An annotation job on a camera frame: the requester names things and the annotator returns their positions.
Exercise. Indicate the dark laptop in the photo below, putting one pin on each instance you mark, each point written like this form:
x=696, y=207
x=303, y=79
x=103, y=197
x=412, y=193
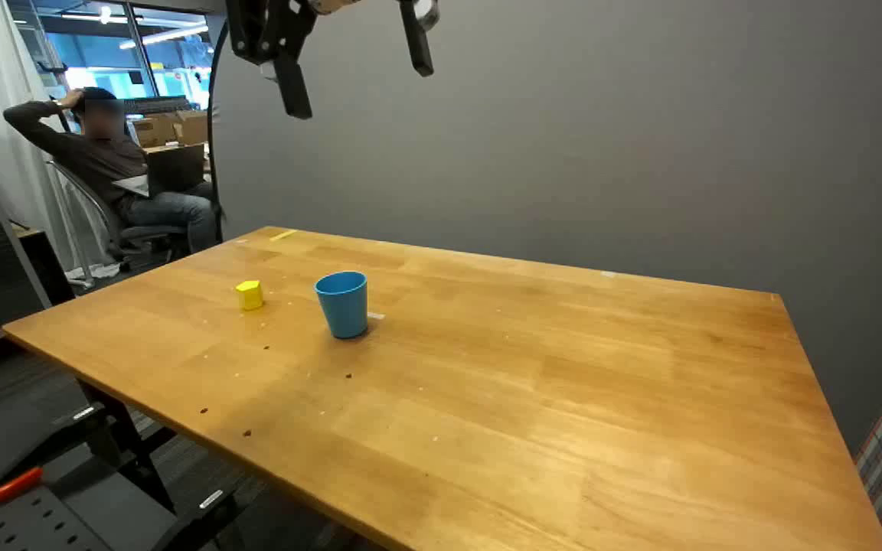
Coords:
x=176, y=170

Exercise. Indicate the seated person in dark sweater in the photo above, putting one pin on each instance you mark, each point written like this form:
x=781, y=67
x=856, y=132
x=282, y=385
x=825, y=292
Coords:
x=106, y=154

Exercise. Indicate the black office chair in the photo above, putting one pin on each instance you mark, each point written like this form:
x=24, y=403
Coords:
x=124, y=237

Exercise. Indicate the blue plastic cup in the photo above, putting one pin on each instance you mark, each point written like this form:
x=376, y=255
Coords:
x=344, y=304

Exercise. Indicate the black table leg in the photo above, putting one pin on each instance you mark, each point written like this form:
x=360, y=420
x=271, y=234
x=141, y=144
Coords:
x=124, y=446

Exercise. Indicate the yellow tape strip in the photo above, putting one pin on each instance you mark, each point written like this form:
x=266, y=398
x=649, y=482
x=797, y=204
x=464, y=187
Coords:
x=282, y=237

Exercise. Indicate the cardboard box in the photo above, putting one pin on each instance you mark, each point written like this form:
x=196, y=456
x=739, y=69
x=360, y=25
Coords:
x=170, y=128

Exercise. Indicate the black perforated breadboard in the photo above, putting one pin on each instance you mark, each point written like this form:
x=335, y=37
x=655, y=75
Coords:
x=52, y=521

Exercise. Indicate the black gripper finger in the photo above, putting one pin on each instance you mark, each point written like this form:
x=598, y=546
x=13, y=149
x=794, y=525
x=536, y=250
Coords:
x=292, y=83
x=422, y=42

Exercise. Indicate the small red block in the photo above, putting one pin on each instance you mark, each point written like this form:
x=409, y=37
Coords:
x=250, y=295

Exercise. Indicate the white curtain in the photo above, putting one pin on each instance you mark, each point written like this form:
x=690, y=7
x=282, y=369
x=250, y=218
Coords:
x=1, y=123

